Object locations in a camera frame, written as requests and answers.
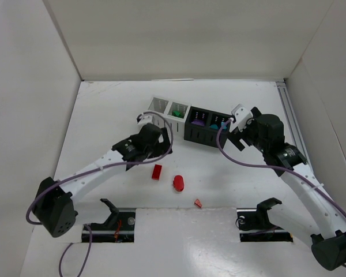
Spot red rectangular lego brick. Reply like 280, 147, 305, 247
151, 164, 162, 181

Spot green notched lego brick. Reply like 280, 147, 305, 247
171, 110, 184, 118

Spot blue rectangular lego brick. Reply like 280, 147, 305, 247
221, 122, 227, 130

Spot red oval lego piece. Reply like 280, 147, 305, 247
173, 175, 185, 192

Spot purple oval lego piece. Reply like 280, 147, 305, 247
191, 119, 205, 126

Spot small red lego piece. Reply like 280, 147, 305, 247
194, 199, 202, 208

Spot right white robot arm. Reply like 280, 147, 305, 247
228, 104, 346, 271

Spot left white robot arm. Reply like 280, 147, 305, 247
28, 123, 173, 238

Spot white double container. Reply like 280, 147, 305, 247
148, 96, 191, 138

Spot black double container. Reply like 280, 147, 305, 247
183, 106, 230, 148

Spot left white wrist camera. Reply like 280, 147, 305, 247
137, 114, 155, 128

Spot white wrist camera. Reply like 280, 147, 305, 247
231, 104, 253, 132
137, 114, 155, 128

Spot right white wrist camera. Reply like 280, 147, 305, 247
231, 104, 253, 132

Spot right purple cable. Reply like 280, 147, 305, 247
216, 117, 346, 229

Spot purple cable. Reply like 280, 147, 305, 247
216, 117, 346, 229
25, 111, 174, 277

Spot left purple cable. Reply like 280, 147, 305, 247
25, 111, 174, 277

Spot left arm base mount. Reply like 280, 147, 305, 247
81, 199, 136, 243

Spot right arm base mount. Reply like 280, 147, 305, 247
235, 197, 294, 242

